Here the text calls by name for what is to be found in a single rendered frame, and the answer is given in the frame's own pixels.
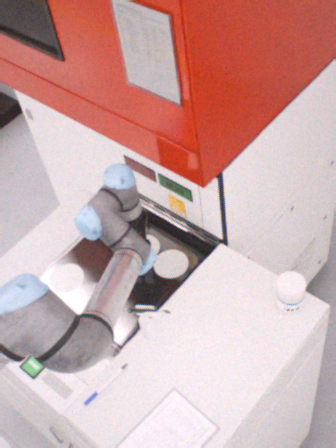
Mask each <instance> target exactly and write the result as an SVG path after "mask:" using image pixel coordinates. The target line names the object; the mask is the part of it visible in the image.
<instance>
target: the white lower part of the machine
mask: <svg viewBox="0 0 336 448"><path fill-rule="evenodd" d="M45 168H46V170H47V172H48V174H49V177H50V179H51V184H52V187H53V189H54V191H55V193H56V196H57V198H58V201H59V203H60V206H61V205H62V204H63V203H64V202H65V201H66V200H67V199H68V198H69V197H70V196H71V195H72V194H73V193H74V192H75V191H77V190H79V189H80V188H81V187H82V186H80V185H78V184H77V183H75V182H73V181H71V180H70V179H69V178H67V177H66V176H64V175H62V174H61V173H59V172H57V171H54V170H52V169H51V168H50V167H48V166H47V165H45ZM82 188H83V187H82ZM335 202H336V146H335V147H334V149H333V150H332V151H331V152H329V153H328V154H327V157H326V158H325V159H324V160H323V161H322V162H321V163H320V164H319V166H318V167H317V168H316V169H315V170H314V171H312V172H311V173H310V176H309V177H308V178H307V179H306V180H305V181H304V182H303V184H302V185H301V186H300V187H299V188H298V189H297V190H295V192H294V193H293V194H292V196H291V197H290V198H289V199H288V201H287V202H286V203H285V204H284V205H283V206H282V207H281V208H280V209H279V211H277V212H276V213H275V214H274V215H273V217H272V219H271V220H270V221H269V222H268V223H267V224H266V225H265V226H264V228H263V229H262V230H261V231H260V232H258V233H257V234H256V236H255V237H254V238H253V240H252V241H251V242H250V243H249V244H248V246H247V247H246V248H245V249H244V250H243V251H242V252H241V253H240V254H241V255H243V256H245V257H247V258H248V259H250V260H252V261H253V262H254V263H256V264H258V265H260V266H261V267H263V268H265V269H267V270H268V271H270V272H272V273H273V274H276V275H278V276H279V275H280V274H283V273H286V272H296V273H300V274H301V275H302V276H303V277H304V278H305V280H306V288H307V286H308V285H309V284H310V283H311V280H312V279H313V277H314V276H315V275H316V274H317V273H318V272H319V270H320V269H321V268H322V267H323V265H324V264H325V263H326V262H327V260H328V254H329V242H330V235H331V229H332V222H333V215H334V209H335Z"/></svg>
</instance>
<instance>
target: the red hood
mask: <svg viewBox="0 0 336 448"><path fill-rule="evenodd" d="M335 58H336V0H0V83H4V84H6V85H7V86H9V87H11V88H13V89H15V90H17V91H19V92H20V93H22V94H23V95H25V96H27V97H29V98H33V99H35V100H37V101H38V102H39V103H41V104H43V105H45V106H47V107H49V108H51V109H53V110H55V111H56V112H57V113H61V114H63V115H65V116H67V117H69V118H71V119H72V120H74V121H76V122H77V123H79V124H81V125H83V126H85V127H87V128H89V129H90V130H94V131H95V132H97V133H99V134H101V135H103V136H105V137H107V138H109V139H110V140H112V141H114V142H115V143H117V144H119V145H121V146H123V147H125V148H129V149H130V150H132V151H133V152H135V153H137V154H139V155H141V156H143V157H145V158H147V159H149V160H150V161H152V162H153V163H155V164H157V165H159V166H161V167H165V168H167V169H169V170H170V171H171V172H173V173H175V174H177V175H179V176H181V177H183V178H185V179H187V180H189V181H190V182H191V183H193V184H195V185H197V186H199V187H201V188H206V187H207V186H208V185H209V184H210V183H211V181H212V180H213V179H214V178H215V177H216V176H217V175H218V174H219V173H220V172H221V171H222V170H223V169H224V168H226V167H227V166H228V165H229V164H230V163H231V162H232V160H233V159H234V158H235V157H236V156H237V155H238V154H239V153H240V152H241V151H242V150H243V149H244V148H246V147H247V146H248V145H249V144H250V143H251V141H252V140H253V139H254V138H255V137H256V136H257V135H258V134H259V133H260V132H261V131H262V130H263V129H265V128H266V127H267V126H268V125H269V124H270V122H271V121H272V120H273V119H274V118H275V117H276V116H277V115H278V114H279V113H280V112H281V111H283V110H284V109H285V108H286V107H287V106H288V104H289V103H290V102H291V101H292V100H293V99H294V98H295V97H296V96H297V95H298V94H300V93H301V92H302V91H303V90H304V89H305V87H306V86H307V85H308V84H309V83H310V82H311V81H312V80H313V79H314V78H316V77H317V76H318V75H319V74H320V73H321V71H322V70H323V69H324V68H325V67H326V66H327V65H328V64H329V63H330V62H332V61H333V60H334V59H335Z"/></svg>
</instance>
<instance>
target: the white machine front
mask: <svg viewBox="0 0 336 448"><path fill-rule="evenodd" d="M14 90H15V89H14ZM15 92H16V95H17V97H18V99H19V101H20V104H21V109H22V112H23V114H24V116H25V118H26V121H27V123H28V126H29V128H30V131H31V132H32V135H33V137H34V140H35V145H36V147H37V150H38V152H39V154H40V156H41V158H42V161H43V164H45V165H47V166H48V167H50V168H51V169H52V170H54V171H57V172H59V173H61V174H62V175H64V176H66V177H67V178H69V179H70V180H71V181H73V182H75V183H77V184H78V185H80V186H82V187H83V188H85V189H87V190H89V191H91V192H92V193H94V194H96V192H97V191H98V190H99V189H100V188H101V187H102V186H103V185H104V184H105V183H104V181H103V179H104V177H103V175H104V171H105V170H106V169H107V168H108V167H109V166H111V165H113V164H125V165H127V164H126V160H125V157H127V158H128V159H130V160H131V161H133V162H135V163H137V164H139V165H141V166H143V167H144V168H148V169H149V170H151V171H153V175H154V180H155V182H154V181H152V180H151V179H149V178H148V177H146V176H144V175H142V174H140V173H139V172H137V171H135V170H133V169H132V172H133V174H134V177H135V179H136V186H137V190H138V192H139V193H140V194H142V195H144V196H146V197H147V198H148V199H150V200H152V201H153V202H155V203H157V204H159V205H161V206H162V207H164V208H166V209H168V210H170V206H169V194H170V195H172V196H173V197H175V198H177V199H179V200H181V201H183V202H184V204H185V209H186V214H187V218H185V217H183V216H182V215H180V214H179V210H178V205H177V200H176V205H177V210H178V213H176V212H175V211H173V210H170V211H172V212H174V213H175V214H177V215H179V216H181V217H182V218H184V219H186V220H188V221H190V223H192V224H194V225H196V226H197V227H199V228H201V229H203V230H204V231H206V232H210V233H212V236H213V235H214V236H216V237H218V238H219V245H220V244H223V245H225V246H227V247H228V233H227V220H226V207H225V193H224V180H223V173H222V172H220V173H219V174H218V175H217V176H216V177H215V178H214V179H213V180H212V181H211V183H210V184H209V185H208V186H207V187H206V188H201V187H199V186H197V185H195V184H193V183H191V182H190V181H189V180H187V179H185V178H183V177H181V176H179V175H177V174H175V173H173V172H171V171H170V170H169V169H167V168H165V167H161V166H159V165H157V164H155V163H153V162H152V161H150V160H149V159H147V158H145V157H143V156H141V155H139V154H137V153H135V152H133V151H132V150H130V149H129V148H125V147H123V146H121V145H119V144H117V143H115V142H114V141H112V140H110V139H109V138H107V137H105V136H103V135H101V134H99V133H97V132H95V131H94V130H90V129H89V128H87V127H85V126H83V125H81V124H79V123H77V122H76V121H74V120H72V119H71V118H69V117H67V116H65V115H63V114H61V113H57V112H56V111H55V110H53V109H51V108H49V107H47V106H45V105H43V104H41V103H39V102H38V101H37V100H35V99H33V98H29V97H27V96H25V95H23V94H22V93H20V92H19V91H17V90H15ZM159 175H160V176H162V177H164V178H166V179H168V180H169V181H171V182H172V183H174V184H176V185H178V186H180V187H182V188H185V189H187V190H189V191H190V200H191V201H190V200H188V199H186V198H184V197H183V196H181V195H179V194H177V193H175V192H173V191H172V190H170V189H169V188H165V187H163V186H162V185H160V180H159ZM148 217H150V218H152V219H153V220H155V221H157V222H159V223H160V224H162V225H164V226H165V227H167V228H169V229H170V230H171V231H173V232H176V233H178V234H180V235H182V236H183V237H185V238H187V239H188V240H190V241H191V242H193V243H194V244H196V245H198V246H199V247H201V248H203V249H205V250H206V251H208V252H210V253H212V250H210V249H208V248H207V247H205V246H203V245H201V244H200V243H198V242H196V241H194V240H193V239H191V238H190V237H189V236H187V235H185V234H183V233H182V232H178V231H177V230H175V229H173V228H171V227H170V226H169V225H167V224H166V223H164V222H162V221H160V220H159V219H157V218H155V217H153V216H152V215H150V214H148ZM228 248H229V247H228Z"/></svg>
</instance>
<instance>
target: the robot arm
mask: <svg viewBox="0 0 336 448"><path fill-rule="evenodd" d="M103 177H104V179H103V181H104V183H105V184H104V185H103V186H102V187H101V188H100V189H99V190H98V191H97V192H96V194H95V195H94V196H93V197H92V198H91V199H90V200H89V201H88V202H87V204H86V205H85V206H84V207H83V208H82V210H81V211H80V212H79V213H78V214H77V215H76V217H75V218H74V226H75V228H76V229H77V231H78V232H80V233H81V234H82V235H84V236H86V238H87V239H90V240H96V239H97V238H100V239H101V240H102V241H103V242H104V243H105V244H106V245H107V247H108V248H109V249H110V250H111V251H112V252H113V253H114V254H113V257H112V258H111V260H110V262H109V264H108V266H107V269H106V271H105V273H104V274H103V275H102V277H101V279H100V281H99V282H98V284H97V286H96V288H95V290H94V291H93V293H92V294H91V296H90V297H89V299H88V303H87V305H86V306H85V308H84V310H83V312H82V314H76V313H75V312H74V311H73V310H72V309H71V308H70V307H69V306H68V305H67V304H66V303H65V302H64V301H63V300H62V299H61V298H60V297H59V296H58V295H57V294H56V293H54V292H52V291H51V289H50V288H49V285H48V284H46V283H44V282H42V281H41V280H40V279H39V278H38V277H37V276H35V275H34V274H33V273H30V272H25V273H22V274H19V275H17V276H16V277H15V278H13V279H11V280H10V281H8V282H7V283H6V284H4V285H3V286H2V287H0V371H1V370H2V369H3V368H4V367H5V366H6V365H8V364H9V363H21V362H22V361H23V360H24V359H25V358H26V357H28V356H29V355H31V356H32V357H33V358H35V359H36V360H37V361H38V363H39V364H40V365H41V366H43V367H44V368H47V369H49V370H52V371H54V372H57V373H75V372H79V371H86V370H88V369H90V368H92V366H94V365H96V364H97V363H98V362H99V361H101V360H102V359H103V358H104V356H105V355H106V354H108V352H109V351H110V347H111V345H112V342H113V340H114V336H115V335H114V330H113V329H114V327H115V324H116V322H117V320H118V318H119V316H120V315H121V312H122V310H123V308H124V306H125V304H126V302H127V299H128V295H129V294H130V292H131V289H132V287H133V285H134V283H135V281H136V279H137V276H138V275H144V274H145V273H147V272H148V270H149V269H150V268H151V267H152V266H153V264H154V263H155V262H156V260H157V253H155V251H154V250H153V249H152V248H151V243H150V241H149V239H147V234H146V233H145V232H146V228H148V230H149V221H148V212H142V205H141V201H140V197H139V194H138V190H137V186H136V179H135V177H134V174H133V172H132V169H131V168H129V167H128V165H125V164H113V165H111V166H109V167H108V168H107V169H106V170H105V171H104V175H103ZM144 215H146V216H145V218H144V217H142V216H144ZM147 221H148V222H147Z"/></svg>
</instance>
